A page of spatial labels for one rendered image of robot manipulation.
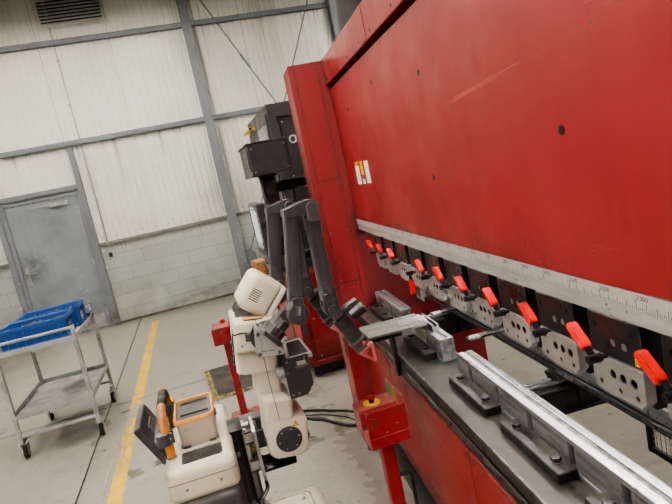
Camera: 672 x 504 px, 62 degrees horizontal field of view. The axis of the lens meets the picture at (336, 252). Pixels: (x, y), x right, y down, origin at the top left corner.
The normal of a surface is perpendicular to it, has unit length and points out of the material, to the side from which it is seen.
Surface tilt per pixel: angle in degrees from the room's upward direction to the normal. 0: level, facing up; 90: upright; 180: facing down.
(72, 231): 90
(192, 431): 92
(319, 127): 90
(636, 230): 90
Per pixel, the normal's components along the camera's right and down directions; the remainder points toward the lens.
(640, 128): -0.96, 0.22
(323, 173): 0.18, 0.11
